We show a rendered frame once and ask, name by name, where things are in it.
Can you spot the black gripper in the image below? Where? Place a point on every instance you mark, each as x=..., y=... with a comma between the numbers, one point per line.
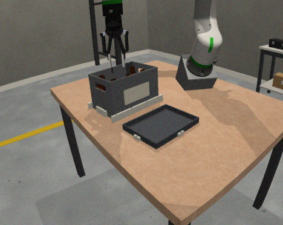
x=114, y=30

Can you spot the grey divided crate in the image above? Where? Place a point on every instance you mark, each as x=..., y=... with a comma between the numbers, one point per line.
x=123, y=93

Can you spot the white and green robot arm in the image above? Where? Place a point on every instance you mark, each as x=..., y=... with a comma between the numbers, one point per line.
x=207, y=37

